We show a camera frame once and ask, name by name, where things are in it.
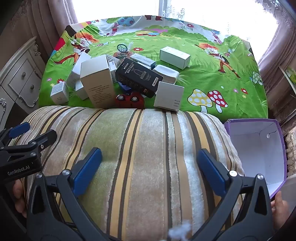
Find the square white box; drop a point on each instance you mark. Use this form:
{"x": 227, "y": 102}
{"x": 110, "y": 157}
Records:
{"x": 167, "y": 97}

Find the white box with teal end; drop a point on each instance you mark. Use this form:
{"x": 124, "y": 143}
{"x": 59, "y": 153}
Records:
{"x": 142, "y": 59}

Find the small white cube box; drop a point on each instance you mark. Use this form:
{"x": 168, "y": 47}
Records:
{"x": 59, "y": 92}

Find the round-top card package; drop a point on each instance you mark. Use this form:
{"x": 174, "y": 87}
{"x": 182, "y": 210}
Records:
{"x": 121, "y": 49}

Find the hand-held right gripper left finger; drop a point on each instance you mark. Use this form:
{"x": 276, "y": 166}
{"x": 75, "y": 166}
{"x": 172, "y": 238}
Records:
{"x": 89, "y": 169}

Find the purple cardboard box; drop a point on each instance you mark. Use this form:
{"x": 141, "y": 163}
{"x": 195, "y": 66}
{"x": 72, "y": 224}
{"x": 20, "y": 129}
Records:
{"x": 254, "y": 150}

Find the dark blue plastic piece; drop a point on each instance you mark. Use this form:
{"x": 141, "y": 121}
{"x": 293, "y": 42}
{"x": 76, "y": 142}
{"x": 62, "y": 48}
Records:
{"x": 124, "y": 87}

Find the striped plush cushion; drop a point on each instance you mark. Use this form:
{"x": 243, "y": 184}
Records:
{"x": 143, "y": 162}

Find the white lace curtain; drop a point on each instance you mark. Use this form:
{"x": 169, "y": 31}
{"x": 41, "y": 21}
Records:
{"x": 175, "y": 10}

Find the white rounded case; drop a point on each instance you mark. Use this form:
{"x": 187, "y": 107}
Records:
{"x": 165, "y": 74}

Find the tall white box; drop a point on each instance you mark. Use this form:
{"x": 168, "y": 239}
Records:
{"x": 97, "y": 78}

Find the green cartoon printed sheet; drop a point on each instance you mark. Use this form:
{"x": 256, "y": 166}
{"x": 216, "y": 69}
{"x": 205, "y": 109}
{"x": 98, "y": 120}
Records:
{"x": 196, "y": 81}

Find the plain white box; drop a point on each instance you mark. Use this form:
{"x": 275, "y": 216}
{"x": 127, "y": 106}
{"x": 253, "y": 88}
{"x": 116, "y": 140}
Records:
{"x": 79, "y": 92}
{"x": 77, "y": 69}

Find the white carved dresser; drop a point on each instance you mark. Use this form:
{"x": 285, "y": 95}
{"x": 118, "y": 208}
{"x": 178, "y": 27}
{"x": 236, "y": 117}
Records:
{"x": 20, "y": 78}

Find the long white box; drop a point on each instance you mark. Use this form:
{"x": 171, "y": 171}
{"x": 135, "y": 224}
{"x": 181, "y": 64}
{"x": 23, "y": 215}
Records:
{"x": 174, "y": 56}

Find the pink curtain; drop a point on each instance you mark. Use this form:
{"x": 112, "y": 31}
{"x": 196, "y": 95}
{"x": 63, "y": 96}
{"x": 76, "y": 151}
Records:
{"x": 277, "y": 51}
{"x": 57, "y": 23}

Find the white metal shelf stand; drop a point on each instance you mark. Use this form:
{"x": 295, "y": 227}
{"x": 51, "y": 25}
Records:
{"x": 285, "y": 76}

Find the person's left hand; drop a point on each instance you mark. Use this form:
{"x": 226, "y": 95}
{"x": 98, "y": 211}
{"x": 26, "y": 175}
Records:
{"x": 19, "y": 197}

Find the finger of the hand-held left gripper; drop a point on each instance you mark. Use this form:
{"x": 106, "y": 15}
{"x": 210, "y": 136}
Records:
{"x": 44, "y": 139}
{"x": 19, "y": 129}

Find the black printed box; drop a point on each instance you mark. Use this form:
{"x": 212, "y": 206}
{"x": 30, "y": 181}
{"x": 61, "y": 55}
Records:
{"x": 136, "y": 76}

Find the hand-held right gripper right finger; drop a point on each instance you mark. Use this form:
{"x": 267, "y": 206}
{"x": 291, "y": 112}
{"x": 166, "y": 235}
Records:
{"x": 211, "y": 171}

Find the white printed medicine box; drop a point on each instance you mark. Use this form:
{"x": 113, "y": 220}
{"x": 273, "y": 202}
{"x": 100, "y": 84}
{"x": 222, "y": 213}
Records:
{"x": 112, "y": 66}

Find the red toy car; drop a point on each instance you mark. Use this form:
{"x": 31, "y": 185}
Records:
{"x": 129, "y": 99}

